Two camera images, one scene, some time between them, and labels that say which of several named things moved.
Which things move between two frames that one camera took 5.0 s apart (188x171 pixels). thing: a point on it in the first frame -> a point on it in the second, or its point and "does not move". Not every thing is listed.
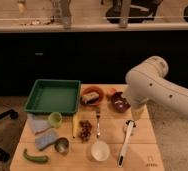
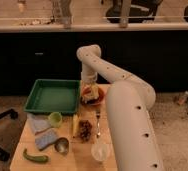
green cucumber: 42,158 does not move
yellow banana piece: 74,125 does not move
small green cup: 55,119 does not move
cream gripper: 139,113 -> 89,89
